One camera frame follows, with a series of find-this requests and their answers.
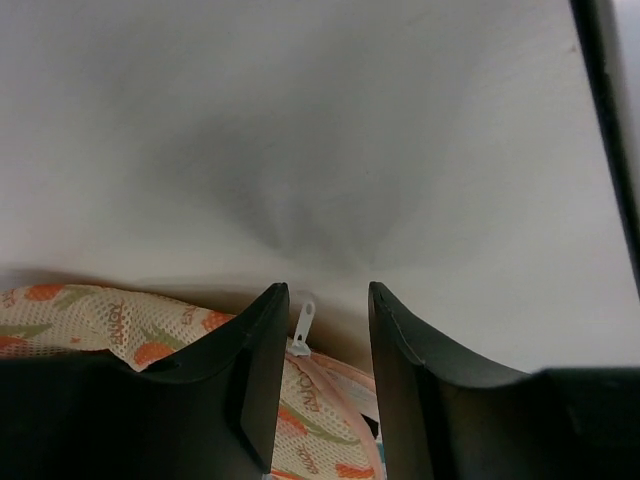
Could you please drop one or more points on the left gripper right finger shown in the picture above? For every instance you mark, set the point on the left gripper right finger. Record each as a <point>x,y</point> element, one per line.
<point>447,412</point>

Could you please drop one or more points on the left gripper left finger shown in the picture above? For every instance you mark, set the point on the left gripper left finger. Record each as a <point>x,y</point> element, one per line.
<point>99,383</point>

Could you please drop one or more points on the aluminium mounting rail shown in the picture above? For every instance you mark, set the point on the aluminium mounting rail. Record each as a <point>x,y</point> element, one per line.
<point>599,66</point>

